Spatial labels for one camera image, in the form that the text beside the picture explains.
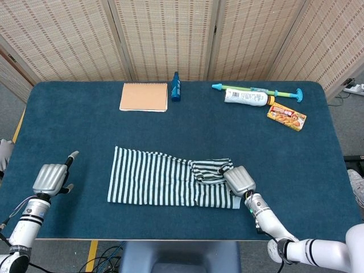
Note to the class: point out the woven folding screen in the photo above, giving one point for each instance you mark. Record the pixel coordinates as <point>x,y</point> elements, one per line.
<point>170,37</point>

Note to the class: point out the small blue bottle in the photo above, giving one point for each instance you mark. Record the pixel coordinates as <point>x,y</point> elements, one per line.
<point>176,89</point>

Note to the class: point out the grey cloth item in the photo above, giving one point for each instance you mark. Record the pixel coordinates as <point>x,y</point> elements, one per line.
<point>5,153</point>

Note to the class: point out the yellow curry box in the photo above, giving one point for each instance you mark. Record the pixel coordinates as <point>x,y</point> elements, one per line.
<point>287,117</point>

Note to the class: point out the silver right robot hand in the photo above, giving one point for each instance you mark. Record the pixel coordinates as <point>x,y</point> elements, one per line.
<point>239,182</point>

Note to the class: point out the white labelled bottle brown cap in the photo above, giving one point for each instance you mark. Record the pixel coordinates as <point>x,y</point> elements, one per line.
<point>246,97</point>

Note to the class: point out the black floor stand base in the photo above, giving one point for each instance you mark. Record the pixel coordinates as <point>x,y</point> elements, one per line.
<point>354,158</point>

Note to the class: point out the white sneaker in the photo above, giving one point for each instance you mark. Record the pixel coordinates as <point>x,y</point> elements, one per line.
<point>357,182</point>

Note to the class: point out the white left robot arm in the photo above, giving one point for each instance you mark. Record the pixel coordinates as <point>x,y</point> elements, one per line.
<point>27,227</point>

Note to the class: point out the orange spiral notebook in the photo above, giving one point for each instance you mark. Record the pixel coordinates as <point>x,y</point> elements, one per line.
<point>143,96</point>

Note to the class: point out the green white striped T-shirt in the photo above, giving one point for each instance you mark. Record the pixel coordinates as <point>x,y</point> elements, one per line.
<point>156,179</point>

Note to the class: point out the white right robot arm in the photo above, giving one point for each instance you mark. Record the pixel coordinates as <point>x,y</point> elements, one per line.
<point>312,251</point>

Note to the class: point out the green blue toy water pump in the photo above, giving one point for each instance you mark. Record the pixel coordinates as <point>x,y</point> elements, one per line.
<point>241,87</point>

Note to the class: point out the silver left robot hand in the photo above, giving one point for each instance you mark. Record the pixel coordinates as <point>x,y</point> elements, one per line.
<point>49,179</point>

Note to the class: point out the white power strip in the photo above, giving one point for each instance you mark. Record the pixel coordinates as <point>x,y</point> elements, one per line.
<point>355,88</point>

